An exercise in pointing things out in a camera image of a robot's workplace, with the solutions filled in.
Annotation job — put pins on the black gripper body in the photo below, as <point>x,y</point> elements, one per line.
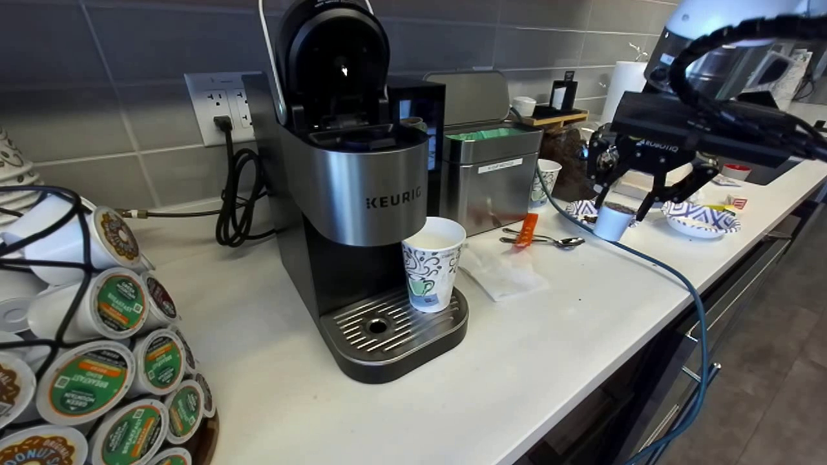
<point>660,152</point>

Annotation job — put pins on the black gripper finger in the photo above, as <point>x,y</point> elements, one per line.
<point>607,163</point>
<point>652,198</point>

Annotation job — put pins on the maroon lid coffee pod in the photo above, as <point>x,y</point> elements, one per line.
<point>616,222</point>

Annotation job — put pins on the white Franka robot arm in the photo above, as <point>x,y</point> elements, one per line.
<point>751,10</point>

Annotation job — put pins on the black steel Keurig coffeemaker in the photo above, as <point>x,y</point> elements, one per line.
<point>352,185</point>

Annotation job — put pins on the brown label coffee pod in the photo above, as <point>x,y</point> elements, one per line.
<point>15,388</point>
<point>118,236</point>
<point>41,451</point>
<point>162,301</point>

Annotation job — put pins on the green label coffee pod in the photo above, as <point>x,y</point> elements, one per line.
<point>119,302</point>
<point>162,362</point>
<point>86,382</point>
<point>131,435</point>
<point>175,459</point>
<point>185,411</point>

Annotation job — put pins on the blue patterned white bowl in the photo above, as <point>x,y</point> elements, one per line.
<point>579,209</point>
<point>700,222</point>

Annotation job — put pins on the plain white paper cup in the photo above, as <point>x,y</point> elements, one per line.
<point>546,181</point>

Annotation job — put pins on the wooden countertop rack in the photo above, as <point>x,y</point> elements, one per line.
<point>552,120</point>

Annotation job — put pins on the white paper towel roll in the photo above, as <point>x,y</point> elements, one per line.
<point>623,85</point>

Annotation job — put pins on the yellow packet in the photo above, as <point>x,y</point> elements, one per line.
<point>736,203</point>

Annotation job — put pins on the black box on rack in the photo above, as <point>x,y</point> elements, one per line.
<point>565,92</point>

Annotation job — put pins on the metal spoon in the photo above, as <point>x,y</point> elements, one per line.
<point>565,242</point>

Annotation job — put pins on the small white cup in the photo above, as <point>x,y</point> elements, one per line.
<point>524,106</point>

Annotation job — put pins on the white paper napkin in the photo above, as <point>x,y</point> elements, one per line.
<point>506,274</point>

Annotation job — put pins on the small floral paper cup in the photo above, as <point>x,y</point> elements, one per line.
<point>430,262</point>

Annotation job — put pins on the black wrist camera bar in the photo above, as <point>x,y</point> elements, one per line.
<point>689,120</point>

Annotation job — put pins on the white double wall outlet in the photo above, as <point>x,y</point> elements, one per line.
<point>203,93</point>

